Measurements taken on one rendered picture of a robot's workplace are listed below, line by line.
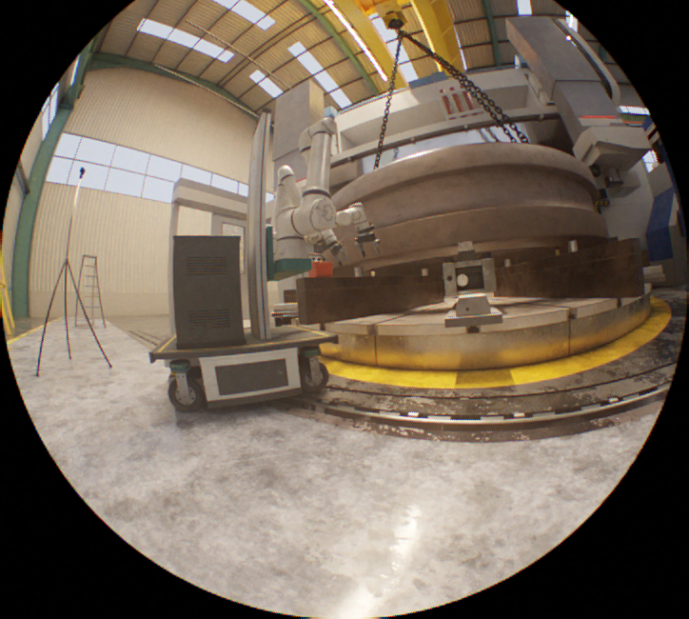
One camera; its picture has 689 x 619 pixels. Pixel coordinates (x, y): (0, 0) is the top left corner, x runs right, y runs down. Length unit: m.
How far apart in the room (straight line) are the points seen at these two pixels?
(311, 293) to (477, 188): 1.70
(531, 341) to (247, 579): 1.61
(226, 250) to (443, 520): 1.26
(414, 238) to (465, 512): 1.93
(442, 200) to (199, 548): 2.48
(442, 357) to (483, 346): 0.26
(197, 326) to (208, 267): 0.28
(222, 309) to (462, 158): 2.11
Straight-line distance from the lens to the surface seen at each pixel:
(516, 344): 1.60
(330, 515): 0.68
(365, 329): 1.74
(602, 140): 4.58
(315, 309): 1.97
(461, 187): 2.33
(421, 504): 0.69
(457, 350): 1.57
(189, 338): 1.20
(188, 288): 1.19
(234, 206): 5.12
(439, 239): 2.07
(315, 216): 1.13
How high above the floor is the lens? 0.53
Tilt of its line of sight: 5 degrees up
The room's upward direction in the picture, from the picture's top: 4 degrees counter-clockwise
